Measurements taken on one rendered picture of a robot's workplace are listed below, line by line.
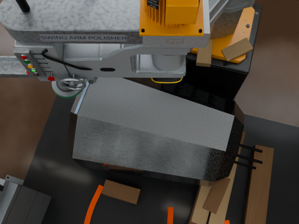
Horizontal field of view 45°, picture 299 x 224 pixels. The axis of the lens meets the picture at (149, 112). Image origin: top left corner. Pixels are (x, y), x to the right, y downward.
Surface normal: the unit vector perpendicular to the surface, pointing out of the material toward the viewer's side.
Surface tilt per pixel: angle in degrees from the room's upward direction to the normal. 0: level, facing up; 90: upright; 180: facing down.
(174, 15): 90
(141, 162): 45
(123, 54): 90
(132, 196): 0
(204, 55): 0
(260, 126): 0
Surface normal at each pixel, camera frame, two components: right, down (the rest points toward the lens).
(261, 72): -0.02, -0.33
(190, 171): -0.19, 0.42
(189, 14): -0.02, 0.95
